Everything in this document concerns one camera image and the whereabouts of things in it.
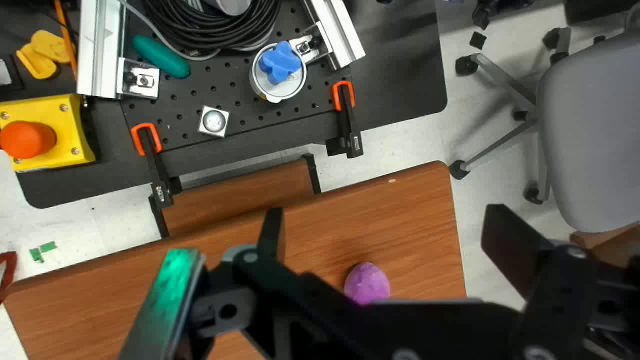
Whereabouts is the wooden board black frame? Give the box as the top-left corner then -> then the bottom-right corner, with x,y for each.
148,151 -> 324,239

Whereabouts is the teal handle tool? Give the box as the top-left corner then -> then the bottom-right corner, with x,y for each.
130,33 -> 194,81

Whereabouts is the grey office chair seat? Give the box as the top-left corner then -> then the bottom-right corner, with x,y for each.
536,30 -> 640,235

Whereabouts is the wide aluminium extrusion rail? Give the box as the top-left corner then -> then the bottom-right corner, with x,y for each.
75,0 -> 130,101

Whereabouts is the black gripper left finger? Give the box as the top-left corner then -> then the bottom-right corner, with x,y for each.
117,206 -> 295,360

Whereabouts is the orange black bar clamp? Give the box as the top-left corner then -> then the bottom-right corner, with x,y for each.
324,78 -> 366,159
128,120 -> 183,207

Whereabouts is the silver square metal plate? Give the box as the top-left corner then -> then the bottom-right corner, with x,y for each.
195,104 -> 231,139

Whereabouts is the silver metal corner bracket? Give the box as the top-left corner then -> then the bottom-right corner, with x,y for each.
116,56 -> 161,101

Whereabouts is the orange thin rod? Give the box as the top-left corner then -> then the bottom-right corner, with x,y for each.
51,0 -> 79,76

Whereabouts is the black perforated board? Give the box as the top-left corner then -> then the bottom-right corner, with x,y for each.
117,0 -> 366,156

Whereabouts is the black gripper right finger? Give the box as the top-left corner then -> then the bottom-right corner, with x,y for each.
479,201 -> 640,360

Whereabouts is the narrow aluminium extrusion rail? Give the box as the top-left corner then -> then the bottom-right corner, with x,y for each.
304,0 -> 368,69

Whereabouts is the purple plush ball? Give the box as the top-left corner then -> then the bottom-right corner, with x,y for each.
341,260 -> 393,307

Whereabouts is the grey wheeled chair base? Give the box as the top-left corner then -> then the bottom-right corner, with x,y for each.
447,25 -> 568,206

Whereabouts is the blue plastic block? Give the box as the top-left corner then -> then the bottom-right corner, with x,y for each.
257,40 -> 304,85

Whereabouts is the red curved object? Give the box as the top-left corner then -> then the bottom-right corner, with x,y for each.
0,249 -> 20,305

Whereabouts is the blue round cap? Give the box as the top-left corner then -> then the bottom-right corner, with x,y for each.
248,42 -> 309,106

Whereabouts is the yellow plastic piece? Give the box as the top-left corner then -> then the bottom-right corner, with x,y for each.
13,28 -> 71,81

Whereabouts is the black coiled cable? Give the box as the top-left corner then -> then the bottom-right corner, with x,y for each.
139,0 -> 283,56

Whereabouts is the yellow emergency stop box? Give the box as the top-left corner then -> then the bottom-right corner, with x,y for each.
0,91 -> 97,173

